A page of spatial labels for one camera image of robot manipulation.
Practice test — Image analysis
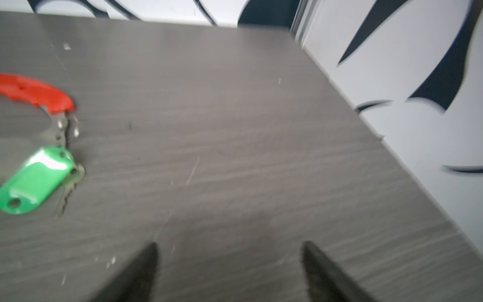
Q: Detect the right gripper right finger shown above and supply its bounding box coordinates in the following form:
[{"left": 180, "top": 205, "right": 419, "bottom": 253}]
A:
[{"left": 301, "top": 241, "right": 376, "bottom": 302}]

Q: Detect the silver keyring with red tag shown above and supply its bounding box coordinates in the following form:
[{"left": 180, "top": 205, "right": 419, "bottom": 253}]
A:
[{"left": 1, "top": 74, "right": 75, "bottom": 147}]

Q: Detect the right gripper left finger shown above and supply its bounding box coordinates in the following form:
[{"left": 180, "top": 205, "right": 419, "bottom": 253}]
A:
[{"left": 89, "top": 242, "right": 160, "bottom": 301}]

